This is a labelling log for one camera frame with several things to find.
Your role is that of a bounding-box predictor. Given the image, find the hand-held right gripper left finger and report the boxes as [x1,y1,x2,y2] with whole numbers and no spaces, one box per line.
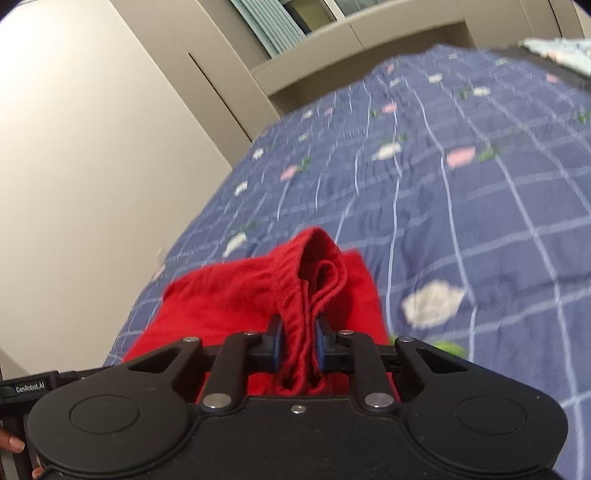
[126,316,285,413]

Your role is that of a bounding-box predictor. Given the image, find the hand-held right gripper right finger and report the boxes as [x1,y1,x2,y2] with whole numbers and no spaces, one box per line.
[315,316,468,413]

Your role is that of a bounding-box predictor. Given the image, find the red pants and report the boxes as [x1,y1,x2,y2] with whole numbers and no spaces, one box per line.
[121,227,399,403]

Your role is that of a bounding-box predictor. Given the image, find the person's left hand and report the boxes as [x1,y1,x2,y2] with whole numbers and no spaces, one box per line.
[0,427,45,479]

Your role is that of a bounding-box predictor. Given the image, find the blue plaid floral bedsheet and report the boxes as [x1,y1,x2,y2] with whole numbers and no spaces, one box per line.
[102,44,591,480]

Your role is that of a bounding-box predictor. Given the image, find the beige built-in wardrobe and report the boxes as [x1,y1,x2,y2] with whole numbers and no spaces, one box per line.
[111,0,591,169]

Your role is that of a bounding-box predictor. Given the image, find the pale green curtain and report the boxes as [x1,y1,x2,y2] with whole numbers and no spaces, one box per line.
[230,0,311,59]

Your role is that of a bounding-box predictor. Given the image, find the window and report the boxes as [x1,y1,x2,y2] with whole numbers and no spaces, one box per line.
[283,0,459,36]

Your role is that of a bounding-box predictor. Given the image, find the light printed cloth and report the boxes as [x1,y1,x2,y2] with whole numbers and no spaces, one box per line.
[517,37,591,77]

